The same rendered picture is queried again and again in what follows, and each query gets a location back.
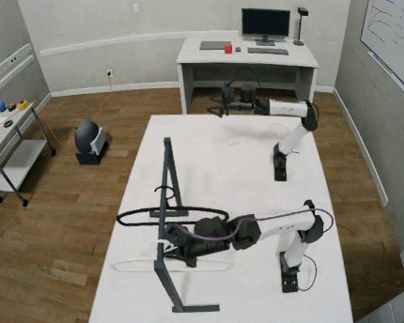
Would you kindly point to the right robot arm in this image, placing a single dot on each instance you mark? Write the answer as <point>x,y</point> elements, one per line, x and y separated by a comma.
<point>264,106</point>

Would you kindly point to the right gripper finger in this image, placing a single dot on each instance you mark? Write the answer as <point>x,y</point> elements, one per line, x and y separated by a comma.
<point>220,94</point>
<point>216,107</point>

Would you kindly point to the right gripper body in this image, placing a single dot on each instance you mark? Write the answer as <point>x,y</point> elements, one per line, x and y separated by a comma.
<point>231,104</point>

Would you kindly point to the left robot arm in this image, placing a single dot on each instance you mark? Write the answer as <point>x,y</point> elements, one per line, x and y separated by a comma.
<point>309,228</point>

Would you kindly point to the black hanger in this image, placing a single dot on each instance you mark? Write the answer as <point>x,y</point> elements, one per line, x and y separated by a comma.
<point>140,210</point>

